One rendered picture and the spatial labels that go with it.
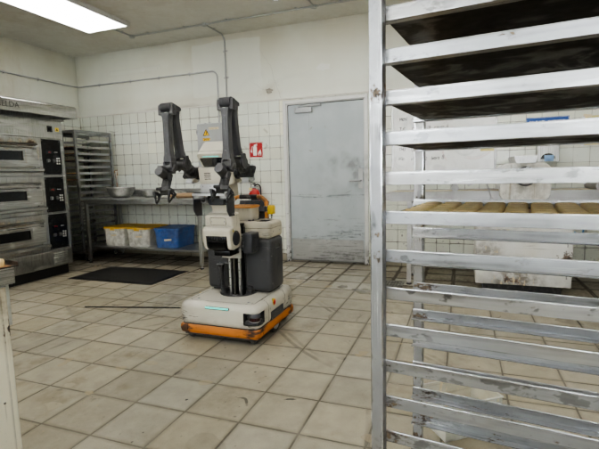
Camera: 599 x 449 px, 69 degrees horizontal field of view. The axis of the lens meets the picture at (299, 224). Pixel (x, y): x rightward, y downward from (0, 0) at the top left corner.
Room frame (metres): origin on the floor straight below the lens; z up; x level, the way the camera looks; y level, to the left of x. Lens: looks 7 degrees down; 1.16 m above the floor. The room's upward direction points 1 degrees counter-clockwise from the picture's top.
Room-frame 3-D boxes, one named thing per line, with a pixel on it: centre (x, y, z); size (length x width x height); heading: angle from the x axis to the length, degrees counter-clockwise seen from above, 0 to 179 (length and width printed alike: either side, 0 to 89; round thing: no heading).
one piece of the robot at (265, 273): (3.30, 0.44, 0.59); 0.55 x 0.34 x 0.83; 70
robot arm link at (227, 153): (2.71, 0.43, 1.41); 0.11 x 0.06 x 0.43; 70
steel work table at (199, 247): (5.94, 1.96, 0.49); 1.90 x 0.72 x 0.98; 70
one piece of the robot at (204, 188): (2.94, 0.57, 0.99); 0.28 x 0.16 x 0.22; 70
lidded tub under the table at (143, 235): (5.99, 2.10, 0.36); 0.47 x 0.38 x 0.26; 160
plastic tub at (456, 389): (1.87, -0.71, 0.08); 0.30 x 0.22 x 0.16; 106
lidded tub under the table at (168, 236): (5.83, 1.68, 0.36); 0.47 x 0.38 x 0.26; 161
